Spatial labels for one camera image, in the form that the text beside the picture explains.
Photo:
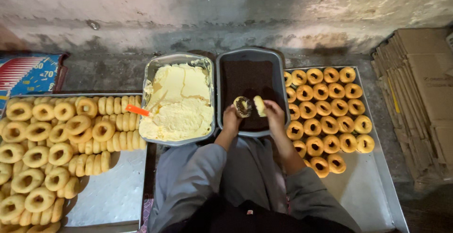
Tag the cream covered doughnut half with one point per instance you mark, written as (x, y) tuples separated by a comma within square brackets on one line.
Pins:
[(259, 105)]

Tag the pile of plain doughnuts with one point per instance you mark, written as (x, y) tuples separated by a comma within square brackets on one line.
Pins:
[(53, 148)]

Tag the person's left hand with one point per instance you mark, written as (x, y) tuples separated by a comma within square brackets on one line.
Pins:
[(230, 119)]

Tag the person's left fingers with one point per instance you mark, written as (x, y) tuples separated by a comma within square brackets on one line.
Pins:
[(234, 111)]

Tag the large metal tray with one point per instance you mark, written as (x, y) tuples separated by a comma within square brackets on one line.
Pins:
[(109, 190), (357, 190)]

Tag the stack of flat cardboard boxes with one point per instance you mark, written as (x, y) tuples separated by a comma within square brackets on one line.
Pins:
[(416, 105)]

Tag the rows of filled doughnuts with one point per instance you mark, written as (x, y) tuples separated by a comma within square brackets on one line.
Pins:
[(327, 114)]

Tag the metal pan of chocolate sprinkles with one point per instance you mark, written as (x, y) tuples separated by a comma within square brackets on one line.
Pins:
[(250, 91)]

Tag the metal pan of yellow buttercream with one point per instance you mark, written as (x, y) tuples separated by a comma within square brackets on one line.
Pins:
[(178, 98)]

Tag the person's right hand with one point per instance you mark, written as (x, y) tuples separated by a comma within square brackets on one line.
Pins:
[(274, 114)]

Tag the chocolate sprinkled doughnut half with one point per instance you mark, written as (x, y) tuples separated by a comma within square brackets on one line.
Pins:
[(243, 106)]

